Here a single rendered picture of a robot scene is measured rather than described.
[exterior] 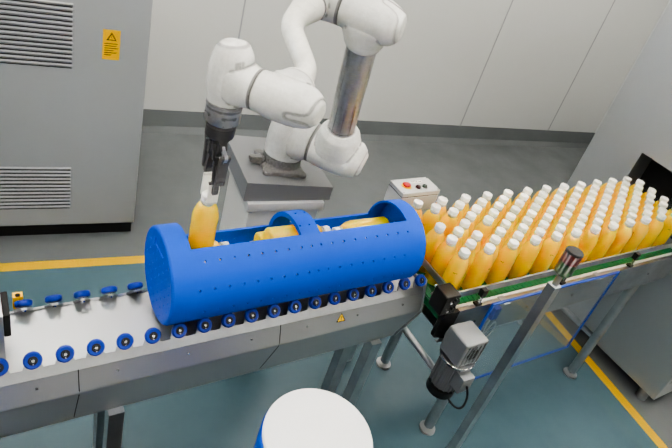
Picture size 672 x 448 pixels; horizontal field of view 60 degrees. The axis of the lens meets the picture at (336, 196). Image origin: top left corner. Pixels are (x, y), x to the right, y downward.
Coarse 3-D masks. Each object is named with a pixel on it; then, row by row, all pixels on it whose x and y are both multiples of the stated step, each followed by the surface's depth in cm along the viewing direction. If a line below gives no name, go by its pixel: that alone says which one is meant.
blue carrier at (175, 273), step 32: (160, 224) 165; (288, 224) 197; (320, 224) 205; (384, 224) 191; (416, 224) 197; (160, 256) 160; (192, 256) 156; (224, 256) 160; (256, 256) 165; (288, 256) 170; (320, 256) 176; (352, 256) 182; (384, 256) 189; (416, 256) 197; (160, 288) 162; (192, 288) 155; (224, 288) 160; (256, 288) 166; (288, 288) 173; (320, 288) 181; (352, 288) 194; (160, 320) 165; (192, 320) 165
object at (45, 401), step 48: (48, 336) 158; (96, 336) 162; (240, 336) 179; (288, 336) 189; (336, 336) 205; (384, 336) 232; (48, 384) 151; (96, 384) 158; (144, 384) 171; (192, 384) 189; (0, 432) 159
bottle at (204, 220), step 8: (200, 200) 157; (200, 208) 157; (208, 208) 157; (216, 208) 159; (192, 216) 159; (200, 216) 157; (208, 216) 157; (216, 216) 159; (192, 224) 159; (200, 224) 158; (208, 224) 158; (216, 224) 161; (192, 232) 160; (200, 232) 159; (208, 232) 160; (192, 240) 162; (200, 240) 161; (208, 240) 162; (192, 248) 163
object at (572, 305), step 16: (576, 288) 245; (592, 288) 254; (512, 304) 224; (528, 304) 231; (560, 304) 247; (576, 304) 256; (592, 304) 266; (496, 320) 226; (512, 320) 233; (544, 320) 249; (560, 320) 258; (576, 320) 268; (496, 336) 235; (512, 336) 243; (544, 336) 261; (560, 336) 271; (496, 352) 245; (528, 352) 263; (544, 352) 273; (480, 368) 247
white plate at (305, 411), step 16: (288, 400) 148; (304, 400) 149; (320, 400) 150; (336, 400) 152; (272, 416) 143; (288, 416) 144; (304, 416) 145; (320, 416) 146; (336, 416) 148; (352, 416) 149; (272, 432) 139; (288, 432) 140; (304, 432) 141; (320, 432) 143; (336, 432) 144; (352, 432) 145; (368, 432) 146
